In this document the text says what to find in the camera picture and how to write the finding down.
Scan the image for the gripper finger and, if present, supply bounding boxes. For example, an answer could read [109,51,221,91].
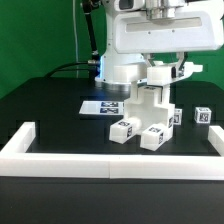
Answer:
[171,52,188,78]
[145,53,155,67]

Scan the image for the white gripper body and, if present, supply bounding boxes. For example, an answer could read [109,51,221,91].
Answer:
[114,11,223,53]

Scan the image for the small tagged cube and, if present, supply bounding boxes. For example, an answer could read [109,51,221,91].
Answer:
[174,108,182,125]
[194,107,212,124]

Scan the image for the white chair seat part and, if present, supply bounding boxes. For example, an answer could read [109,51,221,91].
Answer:
[124,85,175,141]

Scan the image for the white chair back frame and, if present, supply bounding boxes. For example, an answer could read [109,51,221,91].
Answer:
[113,61,203,86]

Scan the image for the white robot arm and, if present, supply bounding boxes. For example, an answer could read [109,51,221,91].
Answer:
[99,0,224,86]

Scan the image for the white marker base sheet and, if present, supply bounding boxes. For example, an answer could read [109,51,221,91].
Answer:
[79,101,124,115]

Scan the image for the white U-shaped fence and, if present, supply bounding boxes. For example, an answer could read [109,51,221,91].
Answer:
[0,122,224,180]

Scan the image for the black cable on table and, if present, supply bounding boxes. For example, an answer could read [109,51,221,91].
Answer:
[44,61,101,79]

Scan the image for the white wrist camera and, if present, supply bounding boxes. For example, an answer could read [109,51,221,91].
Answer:
[114,0,146,12]

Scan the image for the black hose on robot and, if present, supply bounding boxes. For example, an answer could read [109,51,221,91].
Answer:
[79,0,106,62]

